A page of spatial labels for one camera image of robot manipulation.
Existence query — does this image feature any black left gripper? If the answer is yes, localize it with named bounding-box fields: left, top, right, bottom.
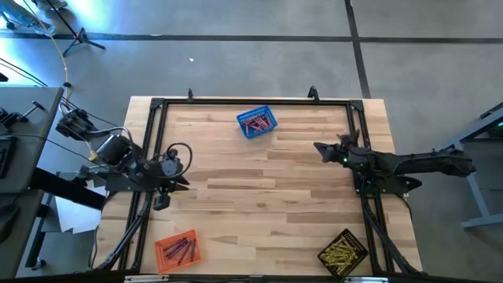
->
left=149, top=151, right=191, bottom=211

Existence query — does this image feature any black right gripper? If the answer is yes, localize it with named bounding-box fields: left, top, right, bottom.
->
left=313, top=129, right=362, bottom=169

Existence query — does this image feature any orange plastic basket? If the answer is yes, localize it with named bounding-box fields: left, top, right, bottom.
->
left=153, top=229, right=203, bottom=275

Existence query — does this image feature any black plastic basket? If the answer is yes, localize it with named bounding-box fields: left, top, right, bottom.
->
left=317, top=228, right=370, bottom=277

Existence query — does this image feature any blue plastic basket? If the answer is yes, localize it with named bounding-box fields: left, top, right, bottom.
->
left=235, top=105, right=278, bottom=140

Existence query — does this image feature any white paper sheet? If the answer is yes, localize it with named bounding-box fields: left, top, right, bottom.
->
left=41, top=191, right=104, bottom=236

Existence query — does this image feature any black support beam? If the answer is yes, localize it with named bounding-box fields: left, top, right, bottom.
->
left=28, top=167, right=108, bottom=211

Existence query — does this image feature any grey desk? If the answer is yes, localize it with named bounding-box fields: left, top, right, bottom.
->
left=0, top=86, right=65, bottom=194

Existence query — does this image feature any dark desk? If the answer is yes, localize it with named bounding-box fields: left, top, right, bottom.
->
left=0, top=188, right=45, bottom=281

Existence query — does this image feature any grey-legged side table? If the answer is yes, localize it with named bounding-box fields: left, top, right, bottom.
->
left=431, top=101, right=503, bottom=230

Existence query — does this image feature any black keyboard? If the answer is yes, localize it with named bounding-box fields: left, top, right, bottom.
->
left=0, top=134, right=19, bottom=181

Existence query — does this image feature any black desk clamp tool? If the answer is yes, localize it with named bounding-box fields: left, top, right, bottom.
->
left=0, top=100, right=47, bottom=130

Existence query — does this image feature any black tripod stand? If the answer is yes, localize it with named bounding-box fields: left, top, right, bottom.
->
left=43, top=0, right=107, bottom=57

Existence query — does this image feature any person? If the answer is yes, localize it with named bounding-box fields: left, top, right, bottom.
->
left=0, top=0, right=68, bottom=37

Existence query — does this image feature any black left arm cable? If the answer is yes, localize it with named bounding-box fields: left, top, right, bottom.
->
left=58, top=101, right=194, bottom=180

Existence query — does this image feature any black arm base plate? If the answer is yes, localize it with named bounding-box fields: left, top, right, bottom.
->
left=351, top=162, right=424, bottom=197
left=105, top=160, right=163, bottom=193

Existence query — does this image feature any black aluminium table frame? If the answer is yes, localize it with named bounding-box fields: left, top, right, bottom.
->
left=88, top=96, right=424, bottom=276

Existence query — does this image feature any black clamp handle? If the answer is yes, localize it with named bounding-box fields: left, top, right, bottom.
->
left=74, top=164, right=123, bottom=182

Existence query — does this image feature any silver bracket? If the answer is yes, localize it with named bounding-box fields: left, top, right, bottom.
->
left=343, top=275, right=390, bottom=283
left=123, top=274, right=171, bottom=283

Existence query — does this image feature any yellow extension cord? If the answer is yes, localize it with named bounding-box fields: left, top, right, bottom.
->
left=23, top=0, right=99, bottom=164

